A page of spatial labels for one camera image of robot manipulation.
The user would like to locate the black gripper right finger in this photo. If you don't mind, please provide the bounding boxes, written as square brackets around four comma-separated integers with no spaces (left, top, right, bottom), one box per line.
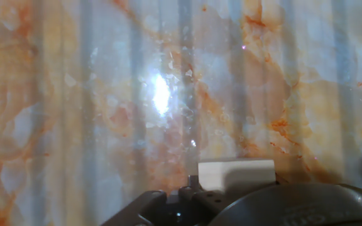
[275,173,362,203]

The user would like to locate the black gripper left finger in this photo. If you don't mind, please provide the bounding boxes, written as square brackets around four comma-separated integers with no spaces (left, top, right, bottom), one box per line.
[101,175,232,226]

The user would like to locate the light wooden block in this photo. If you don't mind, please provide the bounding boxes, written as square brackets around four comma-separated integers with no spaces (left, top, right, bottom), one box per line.
[197,158,277,192]

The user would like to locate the orange marble pattern mat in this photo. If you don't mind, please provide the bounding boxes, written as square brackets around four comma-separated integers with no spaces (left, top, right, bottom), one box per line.
[0,0,362,226]

